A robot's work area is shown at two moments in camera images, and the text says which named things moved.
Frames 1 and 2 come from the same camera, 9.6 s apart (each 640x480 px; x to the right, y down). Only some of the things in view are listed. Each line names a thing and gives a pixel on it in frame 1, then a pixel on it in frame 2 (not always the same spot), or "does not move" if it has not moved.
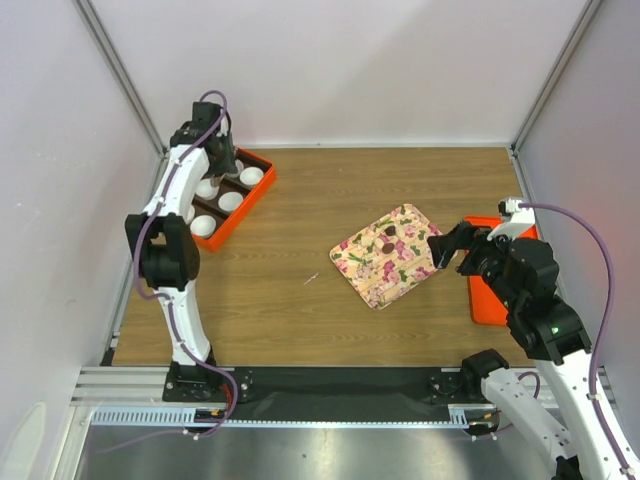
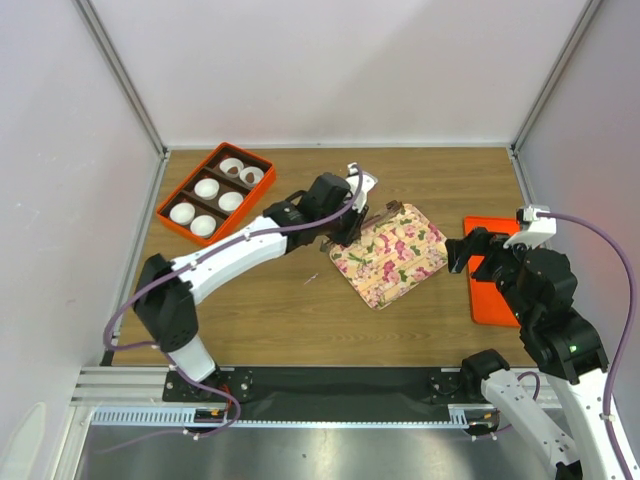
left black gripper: x=228 y=164 -> x=355 y=221
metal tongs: x=213 y=181 -> x=392 y=207
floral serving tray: x=389 y=256 does not move
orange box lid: x=485 y=307 does not move
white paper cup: x=229 y=201 does not move
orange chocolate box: x=229 y=200 does not move
